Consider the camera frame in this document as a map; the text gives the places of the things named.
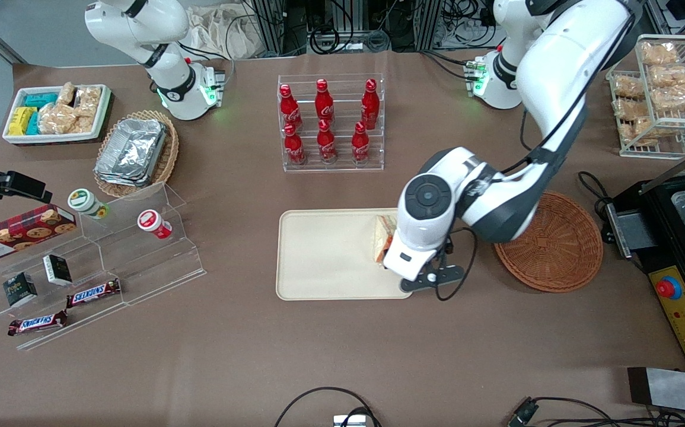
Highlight light oval wicker basket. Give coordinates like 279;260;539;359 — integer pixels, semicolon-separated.
93;110;180;199

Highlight Snickers chocolate bar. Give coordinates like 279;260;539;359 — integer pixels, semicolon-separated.
8;310;69;337
66;279;122;309

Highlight black machine yellow panel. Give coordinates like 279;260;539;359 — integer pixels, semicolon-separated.
601;139;685;374

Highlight black machine power cable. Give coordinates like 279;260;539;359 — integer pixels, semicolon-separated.
578;171;614;221

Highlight brown round wicker basket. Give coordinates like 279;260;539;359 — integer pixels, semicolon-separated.
494;191;604;294

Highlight white rectangular snack tray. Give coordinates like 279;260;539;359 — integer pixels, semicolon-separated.
2;84;112;145

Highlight black arm base cables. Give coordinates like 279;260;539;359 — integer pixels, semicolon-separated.
419;50;480;81

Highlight beige plastic tray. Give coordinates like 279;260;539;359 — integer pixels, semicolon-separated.
275;208;414;301

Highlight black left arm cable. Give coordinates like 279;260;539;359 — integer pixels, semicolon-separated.
436;12;636;301

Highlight small black white box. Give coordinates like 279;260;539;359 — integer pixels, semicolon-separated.
43;254;73;287

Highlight triangle sandwich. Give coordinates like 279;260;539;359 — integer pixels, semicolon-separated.
374;215;399;265

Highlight green lid cup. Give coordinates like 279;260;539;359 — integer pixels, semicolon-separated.
68;189;109;220

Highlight red cola bottle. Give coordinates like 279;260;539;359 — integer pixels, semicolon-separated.
283;123;307;165
361;79;380;130
315;79;335;124
279;84;303;132
352;122;371;165
317;119;337;164

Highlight large teal snack pack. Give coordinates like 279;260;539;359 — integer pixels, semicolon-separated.
24;92;59;109

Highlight red lid cup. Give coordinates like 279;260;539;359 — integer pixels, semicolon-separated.
137;209;173;240

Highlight yellow snack pack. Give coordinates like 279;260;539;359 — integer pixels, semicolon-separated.
8;107;37;136

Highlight black cable with connector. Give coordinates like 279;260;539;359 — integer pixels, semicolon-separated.
507;396;685;427

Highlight black looped cable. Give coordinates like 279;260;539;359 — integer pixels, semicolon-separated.
274;387;382;427

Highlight red tartan cookie box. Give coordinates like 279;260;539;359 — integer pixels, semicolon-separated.
0;205;77;265

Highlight grey black flat board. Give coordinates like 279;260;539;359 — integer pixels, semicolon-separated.
627;367;685;416

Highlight red emergency stop button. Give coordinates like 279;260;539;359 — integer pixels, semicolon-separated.
655;276;683;301

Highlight coiled black cable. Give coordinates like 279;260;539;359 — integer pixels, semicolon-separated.
308;25;341;53

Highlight clear acrylic stepped stand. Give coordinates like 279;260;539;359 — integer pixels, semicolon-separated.
0;183;207;352

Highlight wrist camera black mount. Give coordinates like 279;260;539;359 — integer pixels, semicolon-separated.
400;264;465;295

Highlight stacked aluminium foil trays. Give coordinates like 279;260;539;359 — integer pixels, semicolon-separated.
94;119;168;188

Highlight clear acrylic bottle rack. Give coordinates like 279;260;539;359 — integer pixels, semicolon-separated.
277;74;385;173

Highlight beige cloth bag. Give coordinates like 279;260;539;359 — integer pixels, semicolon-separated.
185;3;272;60

